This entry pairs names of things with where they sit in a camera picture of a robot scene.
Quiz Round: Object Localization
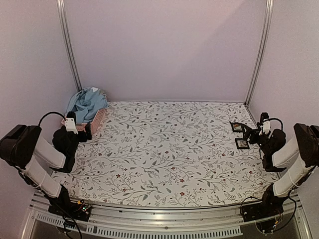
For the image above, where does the floral patterned table mat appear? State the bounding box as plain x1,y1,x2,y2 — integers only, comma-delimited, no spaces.
52,102,278,207

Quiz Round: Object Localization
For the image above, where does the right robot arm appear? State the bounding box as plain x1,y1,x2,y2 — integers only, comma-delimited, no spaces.
243,122,319,217

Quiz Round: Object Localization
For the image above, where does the black brooch frame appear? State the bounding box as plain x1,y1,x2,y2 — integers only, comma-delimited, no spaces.
235,138,250,149
230,122,244,132

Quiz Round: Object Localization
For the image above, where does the right aluminium frame post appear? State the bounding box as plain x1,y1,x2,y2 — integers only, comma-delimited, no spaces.
245,0,274,107

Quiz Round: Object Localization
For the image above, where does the left aluminium frame post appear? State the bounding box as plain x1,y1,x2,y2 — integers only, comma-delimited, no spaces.
56,0,83,91

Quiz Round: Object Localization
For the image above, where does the aluminium frame post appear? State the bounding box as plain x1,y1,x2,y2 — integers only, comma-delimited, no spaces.
56,0,83,91
245,0,274,107

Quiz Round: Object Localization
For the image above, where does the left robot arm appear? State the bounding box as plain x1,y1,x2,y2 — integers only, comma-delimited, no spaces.
0,124,79,216

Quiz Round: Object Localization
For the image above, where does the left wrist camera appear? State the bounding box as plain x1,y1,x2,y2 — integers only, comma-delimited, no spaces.
64,112,78,134

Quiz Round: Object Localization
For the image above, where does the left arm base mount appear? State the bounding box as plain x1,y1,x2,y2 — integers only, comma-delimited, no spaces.
48,200,92,222

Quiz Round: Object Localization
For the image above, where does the pink perforated plastic basket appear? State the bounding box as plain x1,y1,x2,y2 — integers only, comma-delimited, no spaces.
61,108,106,136

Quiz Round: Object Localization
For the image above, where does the black cable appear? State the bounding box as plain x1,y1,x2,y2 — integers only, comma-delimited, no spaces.
38,112,66,126
266,118,284,131

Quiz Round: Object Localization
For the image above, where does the right black cable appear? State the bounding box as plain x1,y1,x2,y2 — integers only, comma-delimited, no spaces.
266,118,284,131

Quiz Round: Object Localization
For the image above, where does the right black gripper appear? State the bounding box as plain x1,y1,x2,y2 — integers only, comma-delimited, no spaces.
242,124,272,155

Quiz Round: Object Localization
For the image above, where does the front aluminium rail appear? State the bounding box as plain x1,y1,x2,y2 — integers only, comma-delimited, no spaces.
22,193,313,239

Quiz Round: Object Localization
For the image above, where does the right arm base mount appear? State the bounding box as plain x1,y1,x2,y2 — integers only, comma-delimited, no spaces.
240,202,284,222

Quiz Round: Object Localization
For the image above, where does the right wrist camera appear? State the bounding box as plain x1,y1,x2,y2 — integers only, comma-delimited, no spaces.
259,112,271,136

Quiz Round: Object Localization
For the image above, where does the left black cable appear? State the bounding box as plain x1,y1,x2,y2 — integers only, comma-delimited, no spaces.
38,112,66,126

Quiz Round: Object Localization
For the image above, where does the light blue t-shirt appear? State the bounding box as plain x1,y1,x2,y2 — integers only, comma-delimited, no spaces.
66,87,108,123

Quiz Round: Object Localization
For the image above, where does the far black brooch frame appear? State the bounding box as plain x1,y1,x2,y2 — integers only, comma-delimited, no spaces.
230,122,244,132

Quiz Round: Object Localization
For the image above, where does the near black brooch frame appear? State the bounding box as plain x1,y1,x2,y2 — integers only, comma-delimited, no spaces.
235,138,250,149

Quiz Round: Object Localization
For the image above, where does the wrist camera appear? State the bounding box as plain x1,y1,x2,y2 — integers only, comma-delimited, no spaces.
64,112,78,134
259,112,271,136

